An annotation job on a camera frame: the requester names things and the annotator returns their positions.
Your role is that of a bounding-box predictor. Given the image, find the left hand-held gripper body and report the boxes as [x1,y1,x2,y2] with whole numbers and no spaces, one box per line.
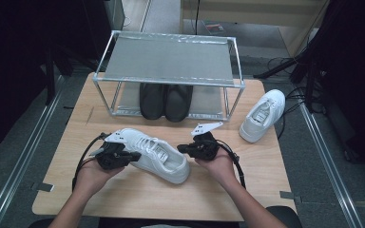
[95,128,131,170]

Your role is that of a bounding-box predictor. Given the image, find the black floor cables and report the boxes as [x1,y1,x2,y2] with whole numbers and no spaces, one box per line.
[267,56,324,141]

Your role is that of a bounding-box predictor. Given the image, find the wooden cabinet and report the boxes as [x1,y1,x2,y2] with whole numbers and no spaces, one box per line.
[180,0,331,58]

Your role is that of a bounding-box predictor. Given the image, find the metal floor rail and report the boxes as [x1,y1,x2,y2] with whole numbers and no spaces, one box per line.
[298,101,365,228]
[0,75,66,228]

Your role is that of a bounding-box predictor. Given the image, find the book with red cover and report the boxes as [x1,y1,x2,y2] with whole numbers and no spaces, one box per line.
[202,21,225,36]

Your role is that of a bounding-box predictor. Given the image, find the person's left hand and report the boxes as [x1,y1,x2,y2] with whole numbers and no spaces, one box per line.
[74,157,125,198]

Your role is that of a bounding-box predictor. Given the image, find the black metal stand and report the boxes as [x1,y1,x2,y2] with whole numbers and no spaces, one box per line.
[44,44,99,107]

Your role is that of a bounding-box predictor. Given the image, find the black chair armrest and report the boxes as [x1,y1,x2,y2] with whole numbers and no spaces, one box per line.
[265,205,303,228]
[28,218,58,228]

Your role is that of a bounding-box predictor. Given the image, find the white sneaker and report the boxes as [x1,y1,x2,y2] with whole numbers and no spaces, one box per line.
[239,88,286,143]
[117,127,192,185]

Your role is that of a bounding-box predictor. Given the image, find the black tripod stand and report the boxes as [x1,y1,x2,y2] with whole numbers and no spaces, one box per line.
[253,47,317,112]

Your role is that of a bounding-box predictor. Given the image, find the dark curtain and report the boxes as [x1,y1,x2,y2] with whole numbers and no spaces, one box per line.
[298,0,365,174]
[0,0,113,158]

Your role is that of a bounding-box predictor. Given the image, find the person's right hand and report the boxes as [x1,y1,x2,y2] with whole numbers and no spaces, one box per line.
[195,147,236,188]

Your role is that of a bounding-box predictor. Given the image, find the metal shoe rack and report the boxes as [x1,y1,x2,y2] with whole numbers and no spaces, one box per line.
[92,29,246,122]

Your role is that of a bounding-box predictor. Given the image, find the thin black hanging cable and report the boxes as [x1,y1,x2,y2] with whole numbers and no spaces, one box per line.
[195,0,202,35]

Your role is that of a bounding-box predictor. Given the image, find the black flip-flop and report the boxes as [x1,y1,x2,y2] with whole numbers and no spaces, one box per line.
[164,85,194,123]
[139,83,167,121]

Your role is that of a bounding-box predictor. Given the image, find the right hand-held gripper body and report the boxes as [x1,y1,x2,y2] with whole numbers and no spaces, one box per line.
[188,122,224,161]

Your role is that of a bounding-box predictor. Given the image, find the grey tape piece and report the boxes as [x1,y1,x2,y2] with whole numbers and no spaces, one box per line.
[279,190,302,203]
[30,181,55,193]

